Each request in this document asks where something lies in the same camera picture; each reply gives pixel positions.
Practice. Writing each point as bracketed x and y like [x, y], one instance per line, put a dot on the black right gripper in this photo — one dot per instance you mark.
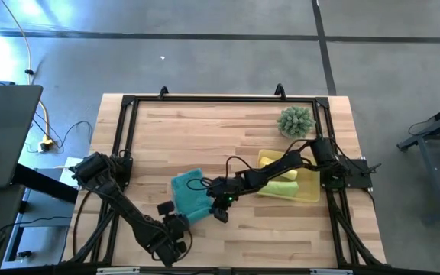
[224, 191]

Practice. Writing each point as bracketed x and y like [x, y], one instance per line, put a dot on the yellow translucent plastic basket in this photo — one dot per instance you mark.
[308, 187]

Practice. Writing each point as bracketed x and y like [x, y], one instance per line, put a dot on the dark grey desk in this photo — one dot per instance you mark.
[6, 133]

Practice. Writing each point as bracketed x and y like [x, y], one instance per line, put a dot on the teal microfiber towel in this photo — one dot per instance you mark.
[189, 195]

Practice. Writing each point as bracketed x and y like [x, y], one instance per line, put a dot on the yellow power plug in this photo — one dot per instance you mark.
[46, 145]

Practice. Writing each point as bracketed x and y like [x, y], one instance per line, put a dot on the yellow microfiber towel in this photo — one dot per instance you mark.
[290, 174]

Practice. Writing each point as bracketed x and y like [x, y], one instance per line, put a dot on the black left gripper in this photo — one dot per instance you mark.
[176, 227]

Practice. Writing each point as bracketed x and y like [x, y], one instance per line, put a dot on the black aluminium table frame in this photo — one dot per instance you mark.
[224, 99]

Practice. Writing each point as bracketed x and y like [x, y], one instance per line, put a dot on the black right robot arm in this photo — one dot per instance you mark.
[281, 166]

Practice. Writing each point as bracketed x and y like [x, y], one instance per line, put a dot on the green microfiber towel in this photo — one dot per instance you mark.
[281, 188]

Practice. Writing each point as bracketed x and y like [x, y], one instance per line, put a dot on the silver metal bracket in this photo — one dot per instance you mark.
[117, 271]
[330, 272]

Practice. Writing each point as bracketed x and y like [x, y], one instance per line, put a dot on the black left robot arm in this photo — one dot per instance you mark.
[128, 210]

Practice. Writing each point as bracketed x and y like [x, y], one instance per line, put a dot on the black frame clamp bracket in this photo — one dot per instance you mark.
[163, 93]
[280, 91]

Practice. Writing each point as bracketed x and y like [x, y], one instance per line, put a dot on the green artificial succulent plant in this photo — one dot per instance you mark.
[295, 122]

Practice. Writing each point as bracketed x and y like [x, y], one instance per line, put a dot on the black metal cart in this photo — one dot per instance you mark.
[434, 129]

